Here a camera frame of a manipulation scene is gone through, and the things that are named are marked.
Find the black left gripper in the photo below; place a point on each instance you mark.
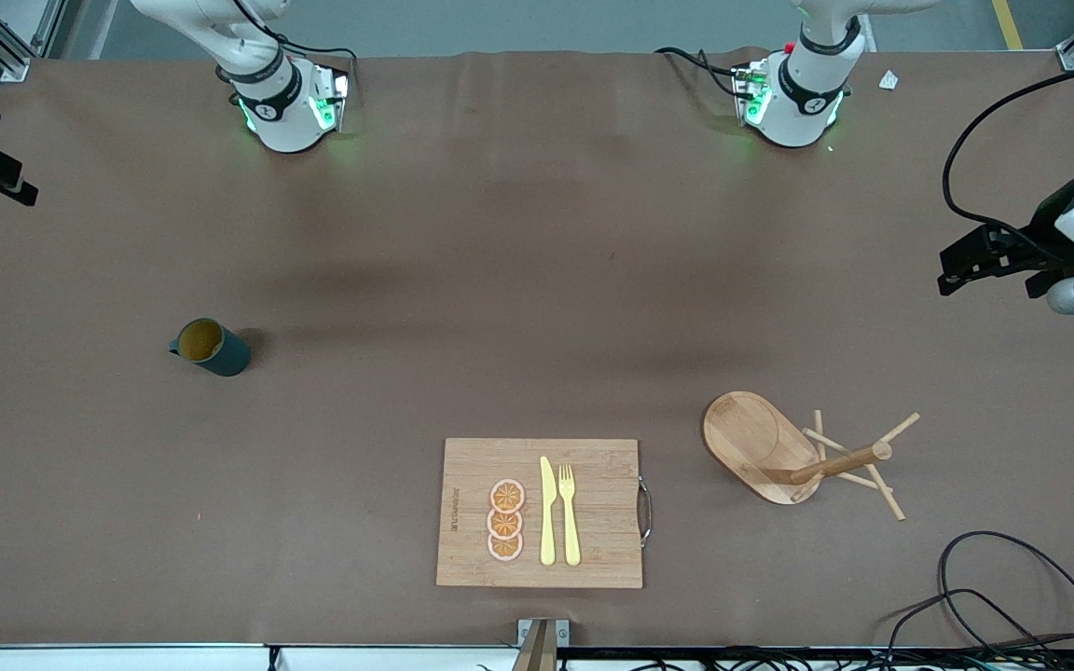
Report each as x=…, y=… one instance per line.
x=1043, y=231

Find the dark green cup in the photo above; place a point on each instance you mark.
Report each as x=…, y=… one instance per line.
x=225, y=356

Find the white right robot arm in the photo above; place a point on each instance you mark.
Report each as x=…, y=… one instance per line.
x=281, y=112

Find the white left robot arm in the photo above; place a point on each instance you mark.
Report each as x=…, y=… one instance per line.
x=803, y=102

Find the wooden mug rack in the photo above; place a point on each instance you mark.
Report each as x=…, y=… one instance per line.
x=751, y=438

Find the white paper scrap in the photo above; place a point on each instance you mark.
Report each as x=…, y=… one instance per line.
x=888, y=81

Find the brown table cover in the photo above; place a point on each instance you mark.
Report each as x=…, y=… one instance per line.
x=313, y=447

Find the bamboo cutting board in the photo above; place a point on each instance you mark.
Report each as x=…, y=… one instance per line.
x=602, y=503

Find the yellow plastic fork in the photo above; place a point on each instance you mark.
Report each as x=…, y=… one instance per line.
x=571, y=531

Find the yellow plastic knife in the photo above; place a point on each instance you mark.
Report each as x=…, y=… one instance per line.
x=547, y=522

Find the toy orange slice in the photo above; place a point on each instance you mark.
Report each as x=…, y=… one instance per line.
x=507, y=496

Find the white table edge rail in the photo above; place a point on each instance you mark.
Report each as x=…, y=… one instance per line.
x=127, y=660

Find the metal bracket with brown post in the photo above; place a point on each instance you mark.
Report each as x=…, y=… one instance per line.
x=540, y=648

